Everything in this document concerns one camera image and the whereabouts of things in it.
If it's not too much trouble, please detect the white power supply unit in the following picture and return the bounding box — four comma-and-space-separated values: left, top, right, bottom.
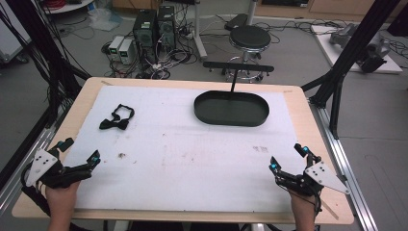
117, 38, 135, 65
108, 35, 125, 61

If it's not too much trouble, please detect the black bow tie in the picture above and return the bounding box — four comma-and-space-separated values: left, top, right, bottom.
98, 103, 136, 131

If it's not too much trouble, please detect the grey machine part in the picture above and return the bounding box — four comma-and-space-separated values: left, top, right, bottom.
328, 23, 392, 74

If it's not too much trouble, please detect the round white table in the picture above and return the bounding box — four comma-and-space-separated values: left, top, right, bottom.
40, 0, 94, 15

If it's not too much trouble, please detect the person's right hand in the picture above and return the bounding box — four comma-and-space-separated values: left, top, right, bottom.
289, 189, 319, 222

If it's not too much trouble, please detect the black oval tray stand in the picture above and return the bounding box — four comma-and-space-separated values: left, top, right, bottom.
193, 61, 275, 128

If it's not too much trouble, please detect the clear plastic bag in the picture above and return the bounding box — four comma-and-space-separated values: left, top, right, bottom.
87, 7, 124, 33

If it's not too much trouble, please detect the white floor board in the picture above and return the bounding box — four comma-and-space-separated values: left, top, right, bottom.
310, 24, 404, 75

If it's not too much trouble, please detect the tangle of floor cables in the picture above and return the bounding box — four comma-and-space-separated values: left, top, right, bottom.
101, 18, 206, 81

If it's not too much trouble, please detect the white table mat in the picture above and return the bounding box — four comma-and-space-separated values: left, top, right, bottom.
63, 85, 310, 214

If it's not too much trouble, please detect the person's left hand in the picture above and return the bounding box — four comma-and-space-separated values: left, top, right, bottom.
45, 180, 82, 216

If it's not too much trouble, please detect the black foot pedal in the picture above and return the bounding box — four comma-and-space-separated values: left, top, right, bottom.
223, 13, 249, 32

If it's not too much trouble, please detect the black round stool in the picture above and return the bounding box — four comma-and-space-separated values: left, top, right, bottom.
224, 24, 272, 83

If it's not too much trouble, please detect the black computer tower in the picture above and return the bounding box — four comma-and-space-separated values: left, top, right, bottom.
132, 9, 159, 50
157, 4, 177, 50

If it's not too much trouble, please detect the white metal stand leg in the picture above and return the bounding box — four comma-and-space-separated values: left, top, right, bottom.
191, 0, 209, 61

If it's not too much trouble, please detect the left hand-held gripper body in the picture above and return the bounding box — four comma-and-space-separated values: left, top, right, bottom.
24, 147, 94, 191

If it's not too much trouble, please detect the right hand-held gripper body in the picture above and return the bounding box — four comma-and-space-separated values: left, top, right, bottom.
274, 160, 352, 197

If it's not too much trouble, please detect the black metal frame strut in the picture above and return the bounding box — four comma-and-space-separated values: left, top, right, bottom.
4, 0, 91, 120
300, 0, 402, 141

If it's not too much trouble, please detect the aluminium rail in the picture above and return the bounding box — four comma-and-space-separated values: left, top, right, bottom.
0, 97, 75, 216
308, 97, 380, 231

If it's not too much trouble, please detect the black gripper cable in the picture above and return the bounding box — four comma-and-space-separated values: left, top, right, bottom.
313, 192, 323, 218
19, 162, 52, 218

